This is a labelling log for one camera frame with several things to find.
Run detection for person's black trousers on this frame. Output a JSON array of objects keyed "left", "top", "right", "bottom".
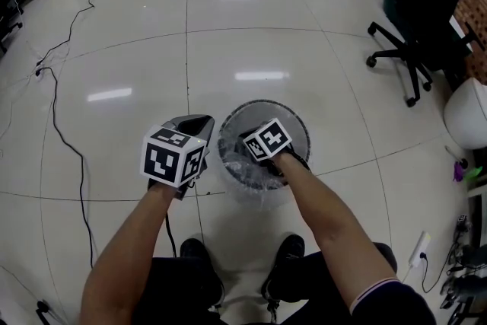
[{"left": 131, "top": 241, "right": 398, "bottom": 325}]

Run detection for white round stool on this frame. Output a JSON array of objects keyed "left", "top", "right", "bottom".
[{"left": 442, "top": 77, "right": 487, "bottom": 151}]

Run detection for person's right black shoe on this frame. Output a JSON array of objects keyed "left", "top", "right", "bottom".
[{"left": 260, "top": 234, "right": 306, "bottom": 304}]

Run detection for green and purple toy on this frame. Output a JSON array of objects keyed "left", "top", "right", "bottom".
[{"left": 451, "top": 159, "right": 483, "bottom": 183}]

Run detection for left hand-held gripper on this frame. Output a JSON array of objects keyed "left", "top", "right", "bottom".
[{"left": 139, "top": 114, "right": 216, "bottom": 201}]

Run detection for white power strip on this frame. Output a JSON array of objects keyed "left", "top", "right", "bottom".
[{"left": 408, "top": 230, "right": 431, "bottom": 268}]

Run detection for person's right forearm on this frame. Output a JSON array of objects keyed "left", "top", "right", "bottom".
[{"left": 272, "top": 152, "right": 400, "bottom": 313}]

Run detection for clear plastic trash bag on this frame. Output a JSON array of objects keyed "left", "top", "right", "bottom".
[{"left": 218, "top": 104, "right": 310, "bottom": 211}]

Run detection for person's dark shirt sleeve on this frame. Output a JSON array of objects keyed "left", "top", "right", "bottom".
[{"left": 349, "top": 277, "right": 438, "bottom": 325}]

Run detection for black office chair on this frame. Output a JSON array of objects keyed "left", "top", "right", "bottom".
[{"left": 365, "top": 0, "right": 477, "bottom": 108}]

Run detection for round grey wastebasket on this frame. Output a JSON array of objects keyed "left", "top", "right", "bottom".
[{"left": 217, "top": 99, "right": 311, "bottom": 192}]

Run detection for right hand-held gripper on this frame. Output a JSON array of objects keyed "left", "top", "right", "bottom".
[{"left": 235, "top": 117, "right": 312, "bottom": 177}]

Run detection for person's left forearm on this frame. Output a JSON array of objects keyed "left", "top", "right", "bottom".
[{"left": 78, "top": 183, "right": 180, "bottom": 325}]

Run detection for person's left black shoe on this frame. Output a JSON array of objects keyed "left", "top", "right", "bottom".
[{"left": 179, "top": 237, "right": 225, "bottom": 308}]

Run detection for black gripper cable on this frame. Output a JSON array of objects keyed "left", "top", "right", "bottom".
[{"left": 164, "top": 212, "right": 178, "bottom": 259}]

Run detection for long black floor cable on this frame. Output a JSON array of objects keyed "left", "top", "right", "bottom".
[{"left": 34, "top": 0, "right": 97, "bottom": 269}]

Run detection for person's black shoe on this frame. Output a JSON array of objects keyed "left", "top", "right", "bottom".
[
  {"left": 260, "top": 234, "right": 306, "bottom": 304},
  {"left": 179, "top": 237, "right": 225, "bottom": 308}
]

